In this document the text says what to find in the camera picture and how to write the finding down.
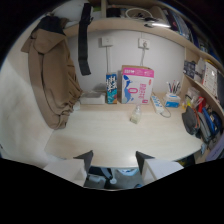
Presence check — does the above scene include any blue and white tissue box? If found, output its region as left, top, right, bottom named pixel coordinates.
left=163, top=92, right=182, bottom=109

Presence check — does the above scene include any pen holder with pens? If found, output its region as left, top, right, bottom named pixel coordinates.
left=166, top=79, right=182, bottom=97

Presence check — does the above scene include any pink and white carton box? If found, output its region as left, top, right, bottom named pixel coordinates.
left=120, top=64, right=155, bottom=105

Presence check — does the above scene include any black hanging strap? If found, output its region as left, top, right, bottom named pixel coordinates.
left=77, top=2, right=95, bottom=77

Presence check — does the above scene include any white desk lamp bar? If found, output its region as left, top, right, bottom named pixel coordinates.
left=150, top=21, right=172, bottom=29

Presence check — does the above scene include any white power strip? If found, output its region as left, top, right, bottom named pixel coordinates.
left=150, top=93, right=166, bottom=115

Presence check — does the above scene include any wooden wall shelf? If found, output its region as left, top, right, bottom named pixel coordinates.
left=62, top=16, right=224, bottom=114

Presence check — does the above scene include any white wall socket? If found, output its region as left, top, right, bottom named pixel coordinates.
left=137, top=37, right=151, bottom=50

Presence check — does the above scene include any small clear plastic bottle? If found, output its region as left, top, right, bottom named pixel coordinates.
left=129, top=103, right=143, bottom=125

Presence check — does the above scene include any black pouch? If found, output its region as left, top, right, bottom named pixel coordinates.
left=181, top=105, right=200, bottom=136

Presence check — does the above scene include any dark photo card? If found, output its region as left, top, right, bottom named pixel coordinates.
left=182, top=60, right=198, bottom=80

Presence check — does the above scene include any brown hanging coat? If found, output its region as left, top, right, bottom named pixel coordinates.
left=20, top=14, right=83, bottom=131

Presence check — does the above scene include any blue patterned drink carton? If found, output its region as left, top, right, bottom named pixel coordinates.
left=105, top=71, right=119, bottom=105

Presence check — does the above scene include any white coiled cable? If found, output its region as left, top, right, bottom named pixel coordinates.
left=124, top=7, right=152, bottom=20

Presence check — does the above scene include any white plug with cable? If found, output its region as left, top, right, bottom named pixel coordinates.
left=139, top=41, right=149, bottom=68

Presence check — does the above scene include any white printed box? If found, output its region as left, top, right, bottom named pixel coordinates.
left=201, top=60, right=219, bottom=98

